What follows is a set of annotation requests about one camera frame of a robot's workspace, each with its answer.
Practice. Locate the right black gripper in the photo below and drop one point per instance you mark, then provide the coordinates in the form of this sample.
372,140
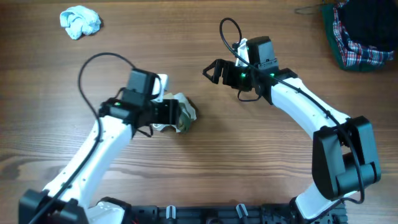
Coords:
226,73

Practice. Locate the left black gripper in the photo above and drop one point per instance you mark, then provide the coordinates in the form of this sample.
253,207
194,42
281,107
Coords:
166,111

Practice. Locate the white and beige cloth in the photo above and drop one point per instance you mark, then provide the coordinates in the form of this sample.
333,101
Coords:
187,116

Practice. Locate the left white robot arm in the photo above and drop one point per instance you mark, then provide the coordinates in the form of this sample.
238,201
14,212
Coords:
66,199

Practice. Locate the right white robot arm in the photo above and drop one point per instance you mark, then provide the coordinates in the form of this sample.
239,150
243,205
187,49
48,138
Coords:
344,153

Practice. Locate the crumpled light blue sock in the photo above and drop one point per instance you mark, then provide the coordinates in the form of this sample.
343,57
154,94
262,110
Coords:
79,20

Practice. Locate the plaid lined green basket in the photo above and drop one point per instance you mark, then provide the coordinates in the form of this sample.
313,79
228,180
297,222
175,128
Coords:
362,34

